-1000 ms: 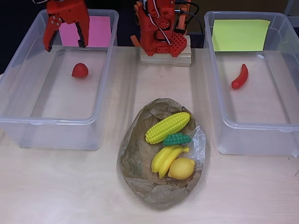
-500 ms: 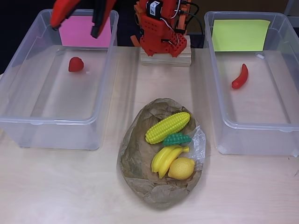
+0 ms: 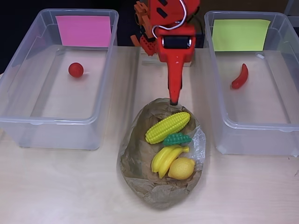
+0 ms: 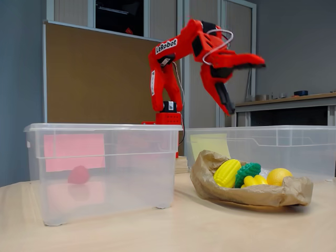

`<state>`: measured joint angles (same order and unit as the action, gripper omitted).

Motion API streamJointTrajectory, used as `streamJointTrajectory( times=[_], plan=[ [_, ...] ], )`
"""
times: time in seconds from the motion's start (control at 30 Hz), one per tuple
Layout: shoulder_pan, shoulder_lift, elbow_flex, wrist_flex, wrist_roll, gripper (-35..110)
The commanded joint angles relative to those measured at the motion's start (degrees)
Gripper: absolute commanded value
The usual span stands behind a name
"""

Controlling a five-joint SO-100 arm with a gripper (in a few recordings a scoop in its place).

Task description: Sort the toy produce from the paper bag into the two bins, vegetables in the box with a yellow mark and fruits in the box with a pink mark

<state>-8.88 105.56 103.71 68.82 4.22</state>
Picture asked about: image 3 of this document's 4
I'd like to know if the yellow toy corn cob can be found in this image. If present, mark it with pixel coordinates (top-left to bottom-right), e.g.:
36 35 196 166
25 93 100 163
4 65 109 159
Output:
145 111 190 145

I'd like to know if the green knobbly toy vegetable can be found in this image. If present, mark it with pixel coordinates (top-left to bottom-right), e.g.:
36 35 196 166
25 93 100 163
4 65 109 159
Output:
163 132 192 147

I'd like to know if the red toy chili pepper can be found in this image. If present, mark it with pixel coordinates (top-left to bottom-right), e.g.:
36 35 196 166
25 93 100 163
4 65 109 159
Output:
231 63 249 90

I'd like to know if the yellow toy banana bunch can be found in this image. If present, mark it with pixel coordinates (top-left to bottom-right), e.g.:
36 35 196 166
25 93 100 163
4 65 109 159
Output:
151 145 190 179

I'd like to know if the yellow toy lemon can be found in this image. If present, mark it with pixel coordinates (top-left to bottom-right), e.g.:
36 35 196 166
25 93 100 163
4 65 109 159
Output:
167 157 196 181

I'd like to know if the red tomato toy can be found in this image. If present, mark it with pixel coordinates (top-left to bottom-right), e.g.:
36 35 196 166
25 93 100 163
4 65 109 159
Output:
68 62 84 78

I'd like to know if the clear plastic bin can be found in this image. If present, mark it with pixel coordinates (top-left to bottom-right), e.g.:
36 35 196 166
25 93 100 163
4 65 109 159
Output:
204 10 299 156
0 8 120 151

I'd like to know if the wooden base block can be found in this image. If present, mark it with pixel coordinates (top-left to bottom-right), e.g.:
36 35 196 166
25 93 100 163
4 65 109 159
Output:
141 37 193 68

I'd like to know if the yellow paper note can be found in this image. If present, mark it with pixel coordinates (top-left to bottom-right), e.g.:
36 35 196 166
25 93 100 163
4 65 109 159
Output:
212 19 271 52

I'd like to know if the pink paper note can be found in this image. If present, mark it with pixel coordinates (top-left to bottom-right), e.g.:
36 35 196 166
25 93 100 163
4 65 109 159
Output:
55 15 112 49

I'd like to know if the crumpled brown paper bag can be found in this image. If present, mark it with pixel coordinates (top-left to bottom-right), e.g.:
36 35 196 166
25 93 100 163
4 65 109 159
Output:
116 98 207 210

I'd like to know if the black cable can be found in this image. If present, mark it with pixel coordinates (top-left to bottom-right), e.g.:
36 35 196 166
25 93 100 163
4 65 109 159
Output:
193 7 204 36

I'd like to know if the white wrist servo cable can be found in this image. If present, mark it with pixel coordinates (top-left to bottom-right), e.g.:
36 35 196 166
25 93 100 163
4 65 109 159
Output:
151 0 187 39

